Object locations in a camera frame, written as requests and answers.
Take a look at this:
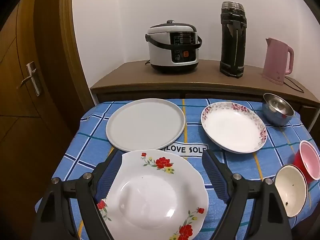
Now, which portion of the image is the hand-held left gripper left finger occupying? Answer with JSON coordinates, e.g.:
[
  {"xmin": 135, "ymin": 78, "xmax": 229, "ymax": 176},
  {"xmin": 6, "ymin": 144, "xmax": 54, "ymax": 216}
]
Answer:
[{"xmin": 31, "ymin": 150, "xmax": 123, "ymax": 240}]

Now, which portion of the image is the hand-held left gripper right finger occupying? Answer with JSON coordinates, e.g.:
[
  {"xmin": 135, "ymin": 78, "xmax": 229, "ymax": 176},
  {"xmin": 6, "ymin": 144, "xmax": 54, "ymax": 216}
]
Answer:
[{"xmin": 202, "ymin": 149, "xmax": 293, "ymax": 240}]

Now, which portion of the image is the white plate with red flowers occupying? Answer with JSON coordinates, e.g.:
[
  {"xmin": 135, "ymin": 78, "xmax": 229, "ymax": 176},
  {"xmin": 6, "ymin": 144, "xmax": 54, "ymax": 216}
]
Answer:
[{"xmin": 96, "ymin": 149, "xmax": 209, "ymax": 240}]

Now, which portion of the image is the white plate with pink floral rim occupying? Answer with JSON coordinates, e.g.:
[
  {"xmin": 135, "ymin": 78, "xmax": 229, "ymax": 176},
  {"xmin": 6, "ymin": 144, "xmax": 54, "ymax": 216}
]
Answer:
[{"xmin": 201, "ymin": 102, "xmax": 268, "ymax": 153}]

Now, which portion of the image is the plain grey round plate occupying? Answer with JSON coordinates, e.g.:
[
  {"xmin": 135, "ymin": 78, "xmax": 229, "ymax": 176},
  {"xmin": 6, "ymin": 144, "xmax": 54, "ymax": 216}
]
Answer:
[{"xmin": 106, "ymin": 98, "xmax": 186, "ymax": 152}]

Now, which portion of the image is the cream enamel bowl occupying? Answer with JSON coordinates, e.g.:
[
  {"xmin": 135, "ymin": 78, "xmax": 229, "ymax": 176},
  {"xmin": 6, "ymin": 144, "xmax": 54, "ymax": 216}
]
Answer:
[{"xmin": 274, "ymin": 164, "xmax": 308, "ymax": 218}]

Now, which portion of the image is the stainless steel bowl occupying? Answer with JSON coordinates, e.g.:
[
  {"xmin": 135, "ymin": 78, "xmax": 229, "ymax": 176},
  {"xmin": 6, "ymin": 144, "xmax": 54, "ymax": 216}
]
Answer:
[{"xmin": 262, "ymin": 93, "xmax": 296, "ymax": 127}]

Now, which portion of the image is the red bowl with pink inside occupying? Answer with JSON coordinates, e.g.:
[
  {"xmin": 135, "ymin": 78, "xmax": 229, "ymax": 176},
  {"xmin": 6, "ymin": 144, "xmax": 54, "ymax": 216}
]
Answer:
[{"xmin": 292, "ymin": 140, "xmax": 320, "ymax": 183}]

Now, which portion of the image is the blue plaid tablecloth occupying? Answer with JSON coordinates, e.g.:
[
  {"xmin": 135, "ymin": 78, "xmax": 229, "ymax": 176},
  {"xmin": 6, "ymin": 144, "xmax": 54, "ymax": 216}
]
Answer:
[{"xmin": 35, "ymin": 98, "xmax": 320, "ymax": 240}]

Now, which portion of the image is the wooden door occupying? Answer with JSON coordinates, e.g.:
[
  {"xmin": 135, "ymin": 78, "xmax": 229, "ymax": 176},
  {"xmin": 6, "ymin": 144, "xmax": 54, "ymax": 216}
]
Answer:
[{"xmin": 0, "ymin": 0, "xmax": 65, "ymax": 240}]

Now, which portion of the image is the brown wooden cabinet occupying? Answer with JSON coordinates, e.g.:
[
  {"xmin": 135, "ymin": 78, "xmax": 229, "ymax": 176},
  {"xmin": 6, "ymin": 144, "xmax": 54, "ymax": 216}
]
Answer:
[{"xmin": 90, "ymin": 59, "xmax": 320, "ymax": 130}]

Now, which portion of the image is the pink electric kettle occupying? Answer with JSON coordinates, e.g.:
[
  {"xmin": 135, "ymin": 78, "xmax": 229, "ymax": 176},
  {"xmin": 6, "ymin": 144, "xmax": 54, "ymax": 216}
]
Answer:
[{"xmin": 262, "ymin": 37, "xmax": 295, "ymax": 85}]

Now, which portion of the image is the black thermos flask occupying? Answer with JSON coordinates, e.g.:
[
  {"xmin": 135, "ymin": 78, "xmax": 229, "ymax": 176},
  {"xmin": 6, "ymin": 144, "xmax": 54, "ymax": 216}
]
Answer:
[{"xmin": 219, "ymin": 1, "xmax": 248, "ymax": 79}]

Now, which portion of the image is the white and black rice cooker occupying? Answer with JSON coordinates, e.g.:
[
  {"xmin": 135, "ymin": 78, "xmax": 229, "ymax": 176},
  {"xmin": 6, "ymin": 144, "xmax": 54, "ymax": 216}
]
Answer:
[{"xmin": 145, "ymin": 19, "xmax": 203, "ymax": 74}]

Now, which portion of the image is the black kettle cable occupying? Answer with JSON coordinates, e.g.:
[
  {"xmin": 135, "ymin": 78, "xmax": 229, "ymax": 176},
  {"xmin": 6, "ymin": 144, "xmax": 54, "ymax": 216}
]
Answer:
[{"xmin": 284, "ymin": 76, "xmax": 305, "ymax": 93}]

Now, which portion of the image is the metal door handle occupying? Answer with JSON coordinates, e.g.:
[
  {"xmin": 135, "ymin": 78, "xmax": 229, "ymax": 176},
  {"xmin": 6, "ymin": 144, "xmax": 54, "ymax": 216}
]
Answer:
[{"xmin": 17, "ymin": 61, "xmax": 42, "ymax": 97}]

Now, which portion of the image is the wooden door frame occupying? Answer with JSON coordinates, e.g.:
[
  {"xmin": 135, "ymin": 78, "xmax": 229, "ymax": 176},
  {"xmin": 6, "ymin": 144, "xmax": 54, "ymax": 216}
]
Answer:
[{"xmin": 59, "ymin": 0, "xmax": 100, "ymax": 115}]

